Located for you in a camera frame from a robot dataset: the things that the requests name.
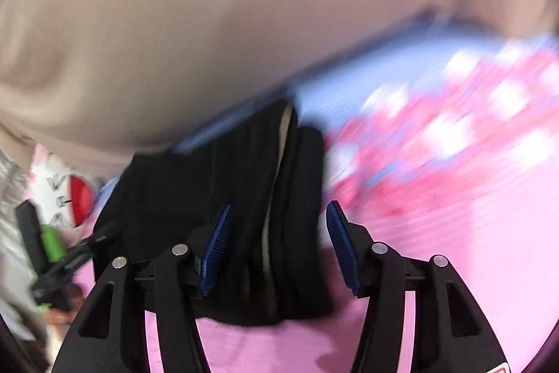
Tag person's left hand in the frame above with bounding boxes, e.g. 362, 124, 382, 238
47, 283, 85, 327

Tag white plush toy red mouth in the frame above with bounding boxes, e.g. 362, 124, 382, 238
28, 146, 97, 230

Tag grey white cloth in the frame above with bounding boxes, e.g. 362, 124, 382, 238
0, 150, 53, 360

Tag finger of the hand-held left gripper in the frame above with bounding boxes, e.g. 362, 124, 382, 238
80, 220, 118, 257

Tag black pants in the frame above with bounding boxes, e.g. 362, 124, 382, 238
94, 100, 335, 328

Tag pink floral blanket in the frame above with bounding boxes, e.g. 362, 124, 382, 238
70, 8, 559, 373

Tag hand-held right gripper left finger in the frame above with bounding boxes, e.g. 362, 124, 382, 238
51, 204, 232, 373

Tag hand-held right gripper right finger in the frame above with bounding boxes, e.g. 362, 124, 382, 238
327, 200, 509, 373

